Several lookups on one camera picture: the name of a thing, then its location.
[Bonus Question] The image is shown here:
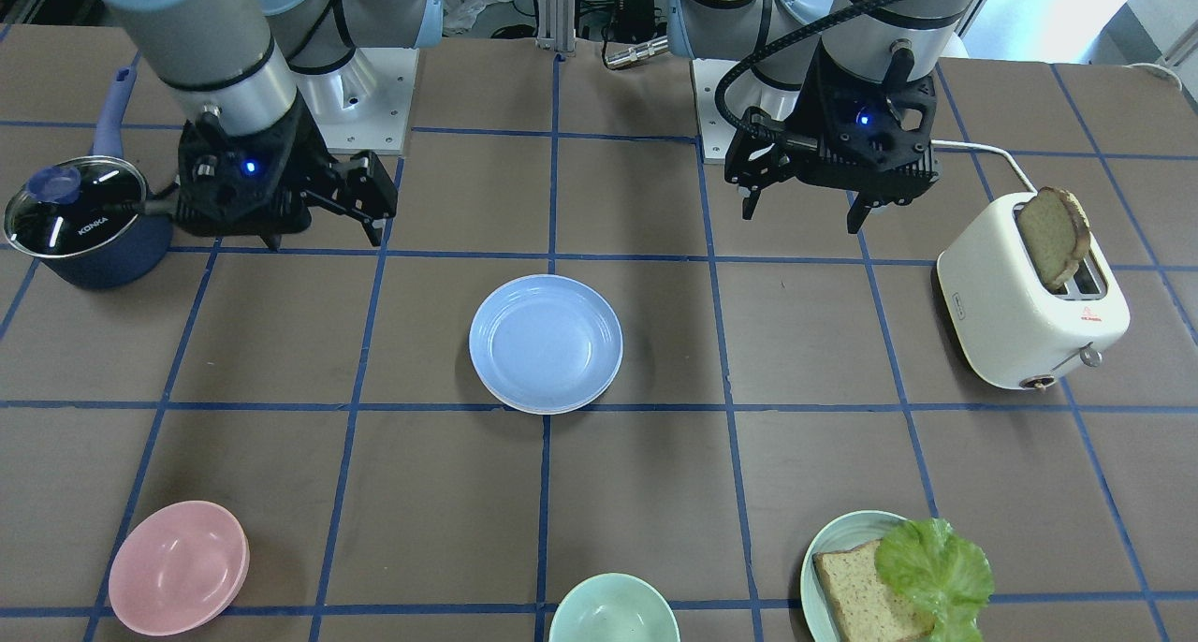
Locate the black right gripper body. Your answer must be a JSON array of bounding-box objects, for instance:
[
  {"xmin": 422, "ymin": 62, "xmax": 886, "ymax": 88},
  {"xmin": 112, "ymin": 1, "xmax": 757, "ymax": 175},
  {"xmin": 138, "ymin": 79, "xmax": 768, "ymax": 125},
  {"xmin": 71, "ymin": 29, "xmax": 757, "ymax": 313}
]
[{"xmin": 145, "ymin": 95, "xmax": 398, "ymax": 238}]

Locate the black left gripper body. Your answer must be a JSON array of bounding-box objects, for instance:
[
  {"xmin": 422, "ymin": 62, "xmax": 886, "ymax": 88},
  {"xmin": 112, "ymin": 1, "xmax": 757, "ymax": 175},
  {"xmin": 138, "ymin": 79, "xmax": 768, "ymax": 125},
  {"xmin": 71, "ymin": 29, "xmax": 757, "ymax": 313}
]
[{"xmin": 724, "ymin": 42, "xmax": 940, "ymax": 208}]

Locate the blue plate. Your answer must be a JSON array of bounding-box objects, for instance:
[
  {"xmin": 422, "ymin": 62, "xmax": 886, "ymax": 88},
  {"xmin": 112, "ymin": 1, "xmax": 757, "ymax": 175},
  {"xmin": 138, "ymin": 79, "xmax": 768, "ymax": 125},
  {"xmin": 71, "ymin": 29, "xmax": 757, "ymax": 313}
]
[{"xmin": 468, "ymin": 274, "xmax": 624, "ymax": 390}]

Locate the pink plate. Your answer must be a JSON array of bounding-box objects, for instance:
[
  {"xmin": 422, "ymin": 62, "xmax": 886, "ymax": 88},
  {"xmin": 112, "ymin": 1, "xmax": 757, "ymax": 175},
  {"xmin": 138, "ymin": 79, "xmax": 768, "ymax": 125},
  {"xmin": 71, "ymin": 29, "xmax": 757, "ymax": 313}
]
[{"xmin": 483, "ymin": 378, "xmax": 613, "ymax": 416}]

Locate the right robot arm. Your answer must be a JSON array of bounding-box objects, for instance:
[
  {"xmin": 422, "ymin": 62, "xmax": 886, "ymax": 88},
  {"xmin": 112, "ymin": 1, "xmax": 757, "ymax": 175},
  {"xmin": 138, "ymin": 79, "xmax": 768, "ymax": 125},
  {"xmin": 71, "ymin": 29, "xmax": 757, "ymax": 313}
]
[{"xmin": 101, "ymin": 0, "xmax": 444, "ymax": 249}]

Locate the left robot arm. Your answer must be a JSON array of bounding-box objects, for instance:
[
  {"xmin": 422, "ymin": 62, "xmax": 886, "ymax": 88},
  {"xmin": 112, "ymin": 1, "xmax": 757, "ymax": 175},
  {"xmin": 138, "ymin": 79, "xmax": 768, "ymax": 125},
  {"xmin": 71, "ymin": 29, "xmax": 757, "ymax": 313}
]
[{"xmin": 666, "ymin": 0, "xmax": 974, "ymax": 234}]

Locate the dark blue saucepan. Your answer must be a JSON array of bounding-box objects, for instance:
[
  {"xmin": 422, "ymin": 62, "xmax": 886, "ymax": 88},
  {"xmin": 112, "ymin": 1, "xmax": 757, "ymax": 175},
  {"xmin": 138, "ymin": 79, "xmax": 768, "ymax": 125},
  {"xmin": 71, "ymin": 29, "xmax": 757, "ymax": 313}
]
[{"xmin": 4, "ymin": 66, "xmax": 174, "ymax": 291}]

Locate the white toaster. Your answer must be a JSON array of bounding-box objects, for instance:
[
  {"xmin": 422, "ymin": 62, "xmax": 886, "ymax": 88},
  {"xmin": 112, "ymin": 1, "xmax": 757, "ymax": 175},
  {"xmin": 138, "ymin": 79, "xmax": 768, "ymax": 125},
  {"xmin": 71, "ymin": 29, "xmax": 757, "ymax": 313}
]
[{"xmin": 934, "ymin": 193, "xmax": 1131, "ymax": 390}]

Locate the glass pot lid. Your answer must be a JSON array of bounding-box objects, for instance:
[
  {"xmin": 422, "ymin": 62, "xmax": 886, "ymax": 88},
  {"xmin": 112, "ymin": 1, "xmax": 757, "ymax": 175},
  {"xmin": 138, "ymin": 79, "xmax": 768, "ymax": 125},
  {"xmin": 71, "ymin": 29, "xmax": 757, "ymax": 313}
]
[{"xmin": 4, "ymin": 155, "xmax": 147, "ymax": 258}]

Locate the bread slice in toaster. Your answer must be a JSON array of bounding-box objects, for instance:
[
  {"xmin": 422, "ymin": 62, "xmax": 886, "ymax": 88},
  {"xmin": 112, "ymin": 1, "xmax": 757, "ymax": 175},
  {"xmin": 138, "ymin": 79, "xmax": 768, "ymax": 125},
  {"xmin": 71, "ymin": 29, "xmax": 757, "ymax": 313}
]
[{"xmin": 1015, "ymin": 186, "xmax": 1093, "ymax": 292}]

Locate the light green plate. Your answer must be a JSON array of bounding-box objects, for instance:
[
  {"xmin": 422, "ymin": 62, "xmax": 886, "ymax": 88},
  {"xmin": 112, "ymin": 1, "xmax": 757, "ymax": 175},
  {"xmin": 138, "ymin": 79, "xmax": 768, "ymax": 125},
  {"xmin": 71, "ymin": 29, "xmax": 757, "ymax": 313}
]
[{"xmin": 800, "ymin": 510, "xmax": 913, "ymax": 642}]

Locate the pink bowl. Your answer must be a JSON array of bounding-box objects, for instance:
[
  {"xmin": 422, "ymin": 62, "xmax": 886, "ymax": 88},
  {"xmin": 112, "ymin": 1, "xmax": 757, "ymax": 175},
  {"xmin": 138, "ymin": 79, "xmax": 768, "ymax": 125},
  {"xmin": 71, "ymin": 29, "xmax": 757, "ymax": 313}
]
[{"xmin": 108, "ymin": 501, "xmax": 252, "ymax": 636}]

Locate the green lettuce leaf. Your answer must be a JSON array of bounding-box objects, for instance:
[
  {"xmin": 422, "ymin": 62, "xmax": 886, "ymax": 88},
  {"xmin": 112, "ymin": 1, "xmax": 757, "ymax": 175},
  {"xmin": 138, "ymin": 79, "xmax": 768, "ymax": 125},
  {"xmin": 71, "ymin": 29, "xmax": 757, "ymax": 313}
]
[{"xmin": 875, "ymin": 517, "xmax": 996, "ymax": 641}]

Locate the bread slice on plate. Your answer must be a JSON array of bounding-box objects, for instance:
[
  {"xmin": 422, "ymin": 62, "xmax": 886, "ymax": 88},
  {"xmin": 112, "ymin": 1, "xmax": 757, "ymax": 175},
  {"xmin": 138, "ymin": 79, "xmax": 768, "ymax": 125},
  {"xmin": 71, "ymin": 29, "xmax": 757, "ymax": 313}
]
[{"xmin": 813, "ymin": 538, "xmax": 934, "ymax": 641}]

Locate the green bowl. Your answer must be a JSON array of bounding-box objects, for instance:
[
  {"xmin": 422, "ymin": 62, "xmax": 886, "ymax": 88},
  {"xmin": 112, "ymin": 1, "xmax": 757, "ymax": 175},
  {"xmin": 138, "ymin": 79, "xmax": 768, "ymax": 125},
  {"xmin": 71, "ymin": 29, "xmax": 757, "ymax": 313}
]
[{"xmin": 547, "ymin": 573, "xmax": 680, "ymax": 641}]

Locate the white toaster power cable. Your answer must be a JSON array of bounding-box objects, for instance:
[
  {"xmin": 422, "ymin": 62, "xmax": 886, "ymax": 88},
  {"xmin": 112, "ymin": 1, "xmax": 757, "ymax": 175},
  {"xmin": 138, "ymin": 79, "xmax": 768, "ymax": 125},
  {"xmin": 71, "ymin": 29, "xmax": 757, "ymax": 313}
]
[{"xmin": 931, "ymin": 139, "xmax": 1040, "ymax": 194}]

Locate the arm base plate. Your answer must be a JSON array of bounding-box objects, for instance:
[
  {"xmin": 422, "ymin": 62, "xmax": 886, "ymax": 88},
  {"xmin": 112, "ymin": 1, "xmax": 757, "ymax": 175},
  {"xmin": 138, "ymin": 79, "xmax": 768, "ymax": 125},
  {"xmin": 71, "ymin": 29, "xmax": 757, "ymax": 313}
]
[
  {"xmin": 294, "ymin": 48, "xmax": 420, "ymax": 157},
  {"xmin": 691, "ymin": 57, "xmax": 815, "ymax": 164}
]

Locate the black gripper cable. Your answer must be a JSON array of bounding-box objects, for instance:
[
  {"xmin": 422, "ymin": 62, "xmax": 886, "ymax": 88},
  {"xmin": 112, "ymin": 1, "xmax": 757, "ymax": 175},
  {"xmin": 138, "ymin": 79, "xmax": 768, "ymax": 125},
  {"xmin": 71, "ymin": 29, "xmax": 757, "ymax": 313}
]
[{"xmin": 714, "ymin": 0, "xmax": 993, "ymax": 147}]

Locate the aluminium frame post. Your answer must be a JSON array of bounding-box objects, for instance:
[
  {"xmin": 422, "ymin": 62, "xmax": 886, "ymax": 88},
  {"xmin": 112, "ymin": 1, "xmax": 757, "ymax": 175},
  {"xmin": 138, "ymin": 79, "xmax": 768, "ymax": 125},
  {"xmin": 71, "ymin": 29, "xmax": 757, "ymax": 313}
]
[{"xmin": 534, "ymin": 0, "xmax": 577, "ymax": 57}]

